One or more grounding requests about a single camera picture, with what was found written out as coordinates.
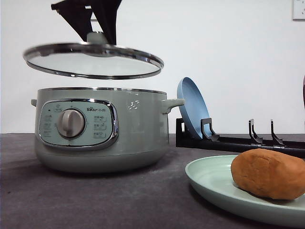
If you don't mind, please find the orange potato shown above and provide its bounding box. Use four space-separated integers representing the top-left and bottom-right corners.
231 148 305 200

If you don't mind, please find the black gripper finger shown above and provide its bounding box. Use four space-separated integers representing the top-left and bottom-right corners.
51 0 95 42
92 0 122 45

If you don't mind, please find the green electric steamer pot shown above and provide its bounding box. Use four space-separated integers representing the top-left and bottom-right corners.
31 87 185 174

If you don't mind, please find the green plate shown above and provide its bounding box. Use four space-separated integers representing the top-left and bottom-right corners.
185 155 305 227

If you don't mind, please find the pink plate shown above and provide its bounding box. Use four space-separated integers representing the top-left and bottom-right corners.
303 75 305 108

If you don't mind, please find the black plate rack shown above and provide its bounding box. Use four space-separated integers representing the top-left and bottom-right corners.
176 118 305 158

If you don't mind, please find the right white wall socket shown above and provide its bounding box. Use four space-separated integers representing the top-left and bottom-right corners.
290 0 305 22

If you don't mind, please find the blue plate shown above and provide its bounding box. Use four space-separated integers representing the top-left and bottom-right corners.
177 77 210 139

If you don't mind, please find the glass pot lid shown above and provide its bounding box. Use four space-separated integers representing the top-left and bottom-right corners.
23 31 163 79

